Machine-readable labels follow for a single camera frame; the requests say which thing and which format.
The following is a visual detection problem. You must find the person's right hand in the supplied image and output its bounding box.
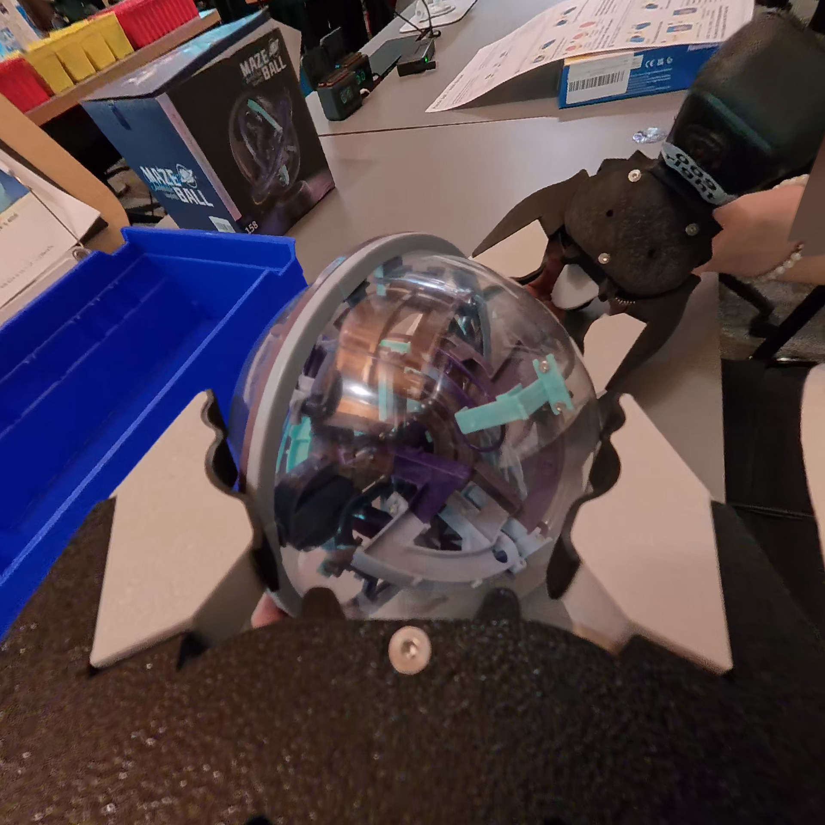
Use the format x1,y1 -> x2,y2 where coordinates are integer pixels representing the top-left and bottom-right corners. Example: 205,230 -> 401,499
711,174 -> 810,279

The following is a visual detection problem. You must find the clear plastic maze ball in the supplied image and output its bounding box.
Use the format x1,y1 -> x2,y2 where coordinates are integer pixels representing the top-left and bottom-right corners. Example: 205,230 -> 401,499
229,233 -> 603,621

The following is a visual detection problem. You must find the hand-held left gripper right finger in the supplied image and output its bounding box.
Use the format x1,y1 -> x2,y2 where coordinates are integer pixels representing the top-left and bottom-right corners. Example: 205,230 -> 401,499
544,393 -> 736,674

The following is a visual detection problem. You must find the blue product box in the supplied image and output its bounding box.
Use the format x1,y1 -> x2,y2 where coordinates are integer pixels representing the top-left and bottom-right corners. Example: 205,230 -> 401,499
557,42 -> 723,109

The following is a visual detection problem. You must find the yellow plastic bin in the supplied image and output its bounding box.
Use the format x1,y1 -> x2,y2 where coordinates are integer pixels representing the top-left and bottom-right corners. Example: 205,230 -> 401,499
22,13 -> 136,94

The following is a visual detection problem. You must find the red plastic bin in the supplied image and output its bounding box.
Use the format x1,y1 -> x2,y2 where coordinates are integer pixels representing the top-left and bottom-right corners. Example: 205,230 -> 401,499
110,0 -> 201,49
0,55 -> 52,113

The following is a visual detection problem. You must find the black battery charger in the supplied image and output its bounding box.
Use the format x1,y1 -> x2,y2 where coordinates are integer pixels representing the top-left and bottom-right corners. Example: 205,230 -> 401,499
302,29 -> 375,91
317,67 -> 371,122

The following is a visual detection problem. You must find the blue plastic bin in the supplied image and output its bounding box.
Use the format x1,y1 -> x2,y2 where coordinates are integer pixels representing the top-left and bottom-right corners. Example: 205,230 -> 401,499
0,226 -> 309,639

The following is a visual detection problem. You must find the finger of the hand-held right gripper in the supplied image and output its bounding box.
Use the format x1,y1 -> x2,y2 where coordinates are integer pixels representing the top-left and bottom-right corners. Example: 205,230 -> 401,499
472,169 -> 602,259
596,276 -> 702,416

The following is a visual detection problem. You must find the instruction sheet on board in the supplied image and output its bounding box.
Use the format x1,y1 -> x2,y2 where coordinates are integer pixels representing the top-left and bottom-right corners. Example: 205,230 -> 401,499
0,97 -> 130,252

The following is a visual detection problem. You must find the pearl bracelet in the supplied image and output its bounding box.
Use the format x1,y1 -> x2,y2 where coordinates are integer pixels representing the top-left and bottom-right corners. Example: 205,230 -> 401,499
755,173 -> 812,282

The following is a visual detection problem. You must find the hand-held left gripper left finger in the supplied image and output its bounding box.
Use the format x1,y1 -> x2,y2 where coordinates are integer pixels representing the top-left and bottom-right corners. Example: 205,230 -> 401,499
89,390 -> 284,671

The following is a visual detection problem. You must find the dark maze ball packaging box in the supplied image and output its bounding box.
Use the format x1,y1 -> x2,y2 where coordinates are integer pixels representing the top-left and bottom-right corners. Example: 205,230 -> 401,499
82,29 -> 336,236

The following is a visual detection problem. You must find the white printed leaflet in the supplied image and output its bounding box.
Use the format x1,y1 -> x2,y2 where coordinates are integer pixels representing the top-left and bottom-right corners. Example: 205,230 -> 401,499
425,0 -> 755,113

